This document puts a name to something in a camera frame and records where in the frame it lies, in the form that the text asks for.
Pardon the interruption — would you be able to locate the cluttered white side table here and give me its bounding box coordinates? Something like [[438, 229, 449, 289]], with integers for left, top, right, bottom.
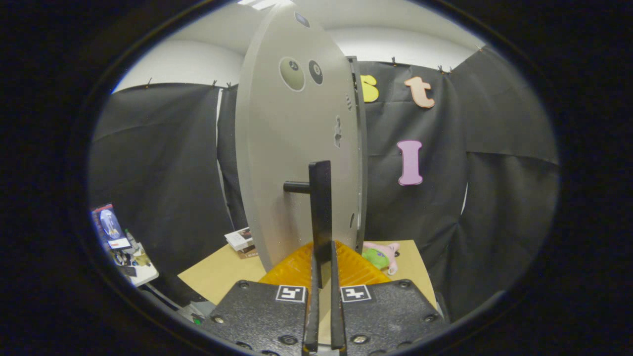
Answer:
[[111, 237, 160, 287]]

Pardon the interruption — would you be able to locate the grey shoe cabinet door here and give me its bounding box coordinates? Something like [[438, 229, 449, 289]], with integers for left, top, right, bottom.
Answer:
[[235, 0, 361, 272]]

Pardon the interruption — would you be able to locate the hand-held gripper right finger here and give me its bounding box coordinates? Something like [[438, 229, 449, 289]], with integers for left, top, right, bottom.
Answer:
[[330, 241, 448, 356]]

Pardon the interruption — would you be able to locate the grey shoe cabinet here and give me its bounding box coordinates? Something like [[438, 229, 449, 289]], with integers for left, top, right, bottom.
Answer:
[[346, 56, 369, 253]]

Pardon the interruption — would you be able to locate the black cabinet door handle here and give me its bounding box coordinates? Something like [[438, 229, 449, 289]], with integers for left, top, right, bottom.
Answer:
[[283, 160, 333, 288]]

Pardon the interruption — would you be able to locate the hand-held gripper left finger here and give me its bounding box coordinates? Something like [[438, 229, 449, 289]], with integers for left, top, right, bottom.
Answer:
[[200, 241, 321, 356]]

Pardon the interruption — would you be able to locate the white book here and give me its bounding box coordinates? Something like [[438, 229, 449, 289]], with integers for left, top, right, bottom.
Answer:
[[225, 227, 254, 251]]

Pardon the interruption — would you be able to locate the black backdrop cloth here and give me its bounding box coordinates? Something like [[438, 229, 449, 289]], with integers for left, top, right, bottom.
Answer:
[[89, 45, 559, 322]]

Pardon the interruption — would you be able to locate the pink and green plush toy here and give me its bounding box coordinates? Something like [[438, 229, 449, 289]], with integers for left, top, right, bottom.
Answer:
[[361, 241, 400, 275]]

